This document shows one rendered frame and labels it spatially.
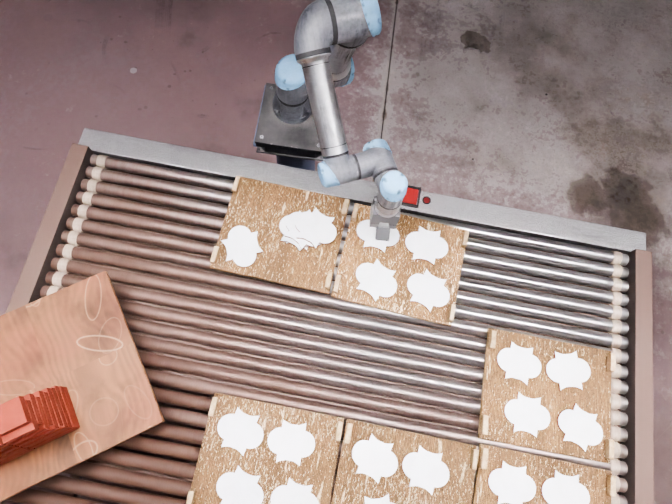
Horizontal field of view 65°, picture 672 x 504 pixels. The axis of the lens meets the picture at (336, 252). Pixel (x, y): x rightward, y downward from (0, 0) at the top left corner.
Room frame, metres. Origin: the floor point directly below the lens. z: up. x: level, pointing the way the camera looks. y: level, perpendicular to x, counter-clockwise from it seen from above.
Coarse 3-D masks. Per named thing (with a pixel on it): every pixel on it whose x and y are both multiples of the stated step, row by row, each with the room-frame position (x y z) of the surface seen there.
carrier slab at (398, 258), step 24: (360, 216) 0.72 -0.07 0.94; (408, 216) 0.75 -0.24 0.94; (360, 240) 0.63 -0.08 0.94; (456, 240) 0.68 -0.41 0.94; (360, 264) 0.55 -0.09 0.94; (384, 264) 0.56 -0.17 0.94; (408, 264) 0.57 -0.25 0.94; (456, 264) 0.59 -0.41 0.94; (456, 288) 0.51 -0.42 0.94; (408, 312) 0.40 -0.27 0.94; (432, 312) 0.42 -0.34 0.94
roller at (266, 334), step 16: (48, 288) 0.32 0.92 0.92; (128, 304) 0.31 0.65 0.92; (144, 304) 0.32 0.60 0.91; (160, 320) 0.27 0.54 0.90; (176, 320) 0.28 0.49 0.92; (192, 320) 0.28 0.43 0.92; (208, 320) 0.29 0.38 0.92; (224, 320) 0.30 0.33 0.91; (256, 336) 0.26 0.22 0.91; (272, 336) 0.27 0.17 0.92; (288, 336) 0.27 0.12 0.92; (304, 336) 0.28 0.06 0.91; (336, 352) 0.25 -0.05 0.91; (352, 352) 0.25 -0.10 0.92; (368, 352) 0.26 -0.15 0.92; (384, 352) 0.27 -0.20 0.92; (416, 368) 0.23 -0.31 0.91; (432, 368) 0.24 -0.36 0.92; (448, 368) 0.24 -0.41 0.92; (464, 368) 0.25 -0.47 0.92; (624, 400) 0.22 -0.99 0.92
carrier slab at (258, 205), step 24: (240, 192) 0.75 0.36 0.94; (264, 192) 0.76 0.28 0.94; (288, 192) 0.78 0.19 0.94; (312, 192) 0.79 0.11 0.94; (240, 216) 0.66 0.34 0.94; (264, 216) 0.67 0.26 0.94; (336, 216) 0.71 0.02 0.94; (264, 240) 0.59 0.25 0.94; (336, 240) 0.62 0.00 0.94; (216, 264) 0.48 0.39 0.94; (264, 264) 0.50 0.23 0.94; (288, 264) 0.51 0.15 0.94; (312, 264) 0.52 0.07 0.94; (312, 288) 0.44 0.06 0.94
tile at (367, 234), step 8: (360, 224) 0.69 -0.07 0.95; (368, 224) 0.69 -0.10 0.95; (360, 232) 0.66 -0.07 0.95; (368, 232) 0.66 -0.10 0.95; (392, 232) 0.67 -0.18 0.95; (368, 240) 0.63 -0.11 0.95; (376, 240) 0.64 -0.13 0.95; (392, 240) 0.65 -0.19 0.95; (376, 248) 0.61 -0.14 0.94; (384, 248) 0.61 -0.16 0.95
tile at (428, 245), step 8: (416, 232) 0.69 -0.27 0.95; (424, 232) 0.69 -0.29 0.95; (432, 232) 0.69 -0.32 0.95; (408, 240) 0.65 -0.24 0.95; (416, 240) 0.66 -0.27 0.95; (424, 240) 0.66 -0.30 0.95; (432, 240) 0.67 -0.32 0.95; (440, 240) 0.67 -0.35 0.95; (408, 248) 0.62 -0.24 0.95; (416, 248) 0.63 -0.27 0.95; (424, 248) 0.63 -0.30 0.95; (432, 248) 0.64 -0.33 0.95; (440, 248) 0.64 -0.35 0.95; (416, 256) 0.60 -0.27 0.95; (424, 256) 0.60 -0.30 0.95; (432, 256) 0.61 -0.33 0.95; (440, 256) 0.61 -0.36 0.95; (432, 264) 0.58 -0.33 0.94
